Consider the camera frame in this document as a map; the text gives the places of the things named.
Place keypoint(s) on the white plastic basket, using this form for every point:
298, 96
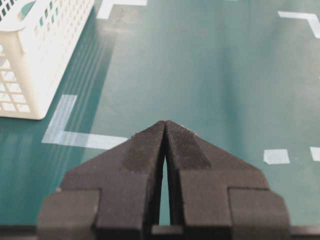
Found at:
37, 40

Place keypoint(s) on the white tape corner marker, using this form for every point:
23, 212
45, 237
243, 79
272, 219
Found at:
56, 133

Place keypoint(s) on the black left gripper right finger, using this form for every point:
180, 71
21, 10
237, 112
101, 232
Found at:
215, 195

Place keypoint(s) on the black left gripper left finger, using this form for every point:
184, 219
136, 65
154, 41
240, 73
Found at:
113, 196

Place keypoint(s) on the white tape corner top-left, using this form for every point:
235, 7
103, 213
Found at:
106, 7

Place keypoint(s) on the white tape square marker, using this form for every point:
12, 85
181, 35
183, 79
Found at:
276, 156

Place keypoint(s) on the white tape marker right edge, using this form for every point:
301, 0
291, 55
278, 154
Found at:
315, 153

